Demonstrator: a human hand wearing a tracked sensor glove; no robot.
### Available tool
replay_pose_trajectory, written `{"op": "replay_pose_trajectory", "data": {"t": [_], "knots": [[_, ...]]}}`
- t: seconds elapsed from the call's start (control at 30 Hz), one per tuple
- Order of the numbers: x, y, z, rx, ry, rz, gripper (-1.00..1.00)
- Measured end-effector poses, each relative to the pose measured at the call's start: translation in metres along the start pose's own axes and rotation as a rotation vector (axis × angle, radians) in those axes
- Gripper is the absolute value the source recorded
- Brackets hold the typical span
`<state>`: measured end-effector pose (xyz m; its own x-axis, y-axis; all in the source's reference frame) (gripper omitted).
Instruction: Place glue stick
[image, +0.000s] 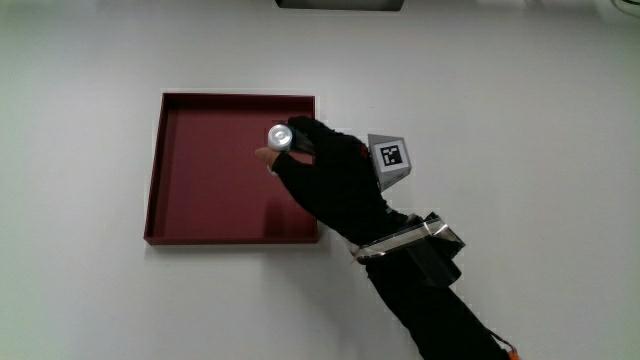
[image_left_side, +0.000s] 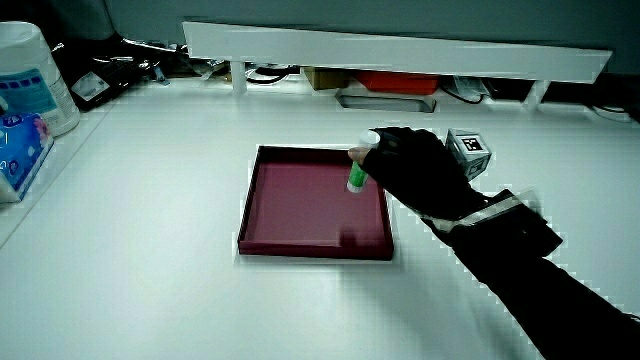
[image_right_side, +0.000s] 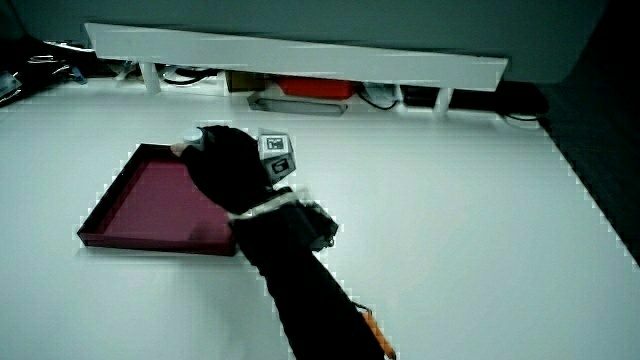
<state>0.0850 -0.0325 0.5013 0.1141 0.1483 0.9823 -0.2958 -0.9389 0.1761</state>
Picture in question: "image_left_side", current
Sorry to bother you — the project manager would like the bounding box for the person's right hand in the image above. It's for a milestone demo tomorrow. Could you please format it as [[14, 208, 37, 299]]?
[[348, 126, 494, 222]]

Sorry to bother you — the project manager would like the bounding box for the green and white glue stick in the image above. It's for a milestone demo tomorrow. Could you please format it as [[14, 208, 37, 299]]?
[[346, 129, 382, 195]]

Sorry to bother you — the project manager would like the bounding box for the person's right forearm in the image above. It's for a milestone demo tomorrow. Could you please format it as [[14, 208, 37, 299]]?
[[422, 188, 640, 360]]

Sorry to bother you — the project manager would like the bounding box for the grey flat tray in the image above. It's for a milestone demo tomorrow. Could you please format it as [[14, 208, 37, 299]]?
[[335, 92, 438, 114]]

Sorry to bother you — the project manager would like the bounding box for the red flat box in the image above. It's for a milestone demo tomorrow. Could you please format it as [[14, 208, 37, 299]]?
[[355, 70, 441, 96]]

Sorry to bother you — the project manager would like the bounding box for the maroon shallow tray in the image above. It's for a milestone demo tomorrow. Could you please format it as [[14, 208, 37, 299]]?
[[237, 144, 396, 262]]

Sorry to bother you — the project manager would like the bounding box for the white monitor riser shelf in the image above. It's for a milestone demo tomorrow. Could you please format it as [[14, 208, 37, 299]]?
[[181, 20, 614, 112]]

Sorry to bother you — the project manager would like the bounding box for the brown cardboard box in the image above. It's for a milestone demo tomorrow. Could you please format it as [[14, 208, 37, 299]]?
[[302, 66, 350, 92]]

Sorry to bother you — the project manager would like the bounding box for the black bag with white label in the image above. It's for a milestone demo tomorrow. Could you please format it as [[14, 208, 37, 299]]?
[[52, 33, 166, 112]]

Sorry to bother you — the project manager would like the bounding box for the blue tissue pack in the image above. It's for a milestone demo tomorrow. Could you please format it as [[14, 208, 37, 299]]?
[[0, 112, 55, 204]]

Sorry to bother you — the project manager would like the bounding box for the white wipes canister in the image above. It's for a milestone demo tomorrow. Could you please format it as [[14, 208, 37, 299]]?
[[0, 20, 82, 138]]

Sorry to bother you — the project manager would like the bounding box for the black cable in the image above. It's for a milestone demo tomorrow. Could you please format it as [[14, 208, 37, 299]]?
[[245, 66, 292, 85]]

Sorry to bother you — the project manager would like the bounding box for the white cable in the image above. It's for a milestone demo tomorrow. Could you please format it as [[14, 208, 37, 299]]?
[[590, 103, 634, 124]]

